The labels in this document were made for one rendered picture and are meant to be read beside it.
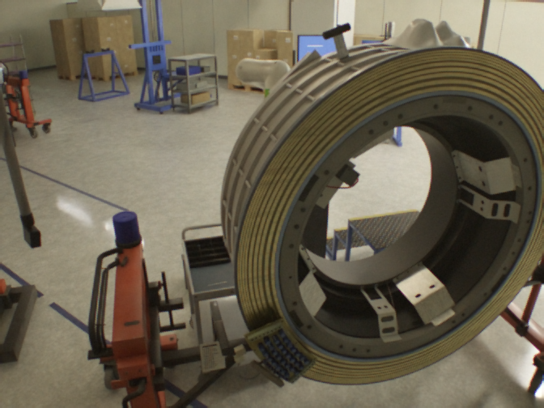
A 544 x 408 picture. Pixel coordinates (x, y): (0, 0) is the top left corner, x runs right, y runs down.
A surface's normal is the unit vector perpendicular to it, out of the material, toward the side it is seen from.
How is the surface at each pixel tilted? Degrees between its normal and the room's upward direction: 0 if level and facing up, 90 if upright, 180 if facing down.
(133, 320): 0
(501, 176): 104
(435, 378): 0
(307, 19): 90
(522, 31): 90
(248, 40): 90
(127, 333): 0
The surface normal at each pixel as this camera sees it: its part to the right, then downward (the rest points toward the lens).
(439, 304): 0.00, -0.06
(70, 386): 0.00, -0.90
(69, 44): 0.82, 0.25
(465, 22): -0.57, 0.36
